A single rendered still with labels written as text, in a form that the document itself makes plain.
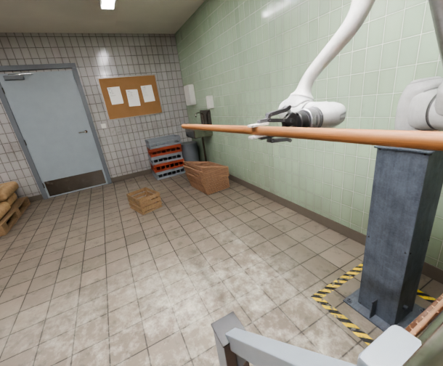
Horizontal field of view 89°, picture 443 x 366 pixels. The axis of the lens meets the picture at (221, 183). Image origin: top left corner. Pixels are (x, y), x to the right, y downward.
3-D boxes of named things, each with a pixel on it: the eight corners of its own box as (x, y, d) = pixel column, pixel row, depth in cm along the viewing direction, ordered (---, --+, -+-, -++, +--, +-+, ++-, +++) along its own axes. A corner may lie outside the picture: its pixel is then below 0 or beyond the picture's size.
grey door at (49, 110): (112, 184, 444) (74, 62, 370) (43, 200, 398) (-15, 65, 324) (112, 182, 452) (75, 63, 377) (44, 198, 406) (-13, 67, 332)
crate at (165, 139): (181, 143, 433) (180, 135, 428) (150, 149, 409) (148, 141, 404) (175, 141, 467) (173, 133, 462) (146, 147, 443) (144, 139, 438)
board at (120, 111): (163, 113, 461) (155, 73, 435) (108, 120, 419) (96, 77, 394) (163, 113, 463) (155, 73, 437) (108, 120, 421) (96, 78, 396)
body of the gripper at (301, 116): (310, 109, 80) (290, 112, 76) (310, 133, 83) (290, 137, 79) (295, 110, 86) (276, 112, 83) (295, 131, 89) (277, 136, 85)
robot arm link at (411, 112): (415, 127, 108) (424, 77, 100) (457, 131, 91) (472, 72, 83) (384, 131, 107) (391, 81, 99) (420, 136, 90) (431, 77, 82)
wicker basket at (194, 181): (203, 197, 327) (200, 179, 318) (187, 187, 372) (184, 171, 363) (230, 186, 351) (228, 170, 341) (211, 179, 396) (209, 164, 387)
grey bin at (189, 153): (203, 168, 472) (200, 141, 453) (187, 172, 457) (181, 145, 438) (197, 164, 505) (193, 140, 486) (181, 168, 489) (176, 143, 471)
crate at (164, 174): (187, 172, 455) (185, 165, 450) (157, 180, 430) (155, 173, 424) (179, 168, 489) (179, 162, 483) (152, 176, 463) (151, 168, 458)
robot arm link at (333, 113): (322, 135, 85) (297, 129, 95) (349, 128, 91) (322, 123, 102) (327, 105, 80) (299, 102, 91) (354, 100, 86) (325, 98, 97)
